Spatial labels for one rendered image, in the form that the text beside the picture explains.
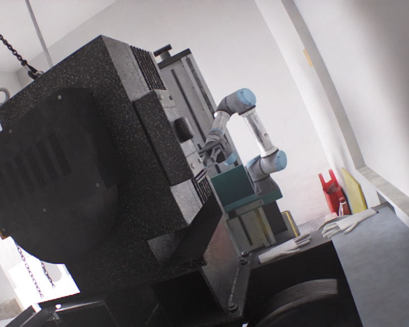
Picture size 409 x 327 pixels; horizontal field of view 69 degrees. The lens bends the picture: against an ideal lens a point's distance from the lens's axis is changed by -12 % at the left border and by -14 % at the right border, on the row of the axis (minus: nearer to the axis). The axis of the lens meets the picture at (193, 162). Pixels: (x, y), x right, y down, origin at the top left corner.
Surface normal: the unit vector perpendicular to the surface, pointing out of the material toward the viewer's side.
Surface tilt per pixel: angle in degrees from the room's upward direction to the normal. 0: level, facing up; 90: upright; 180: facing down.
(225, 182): 90
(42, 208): 90
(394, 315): 0
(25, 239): 90
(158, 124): 90
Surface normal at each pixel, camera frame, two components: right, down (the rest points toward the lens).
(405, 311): -0.42, -0.91
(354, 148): -0.23, 0.18
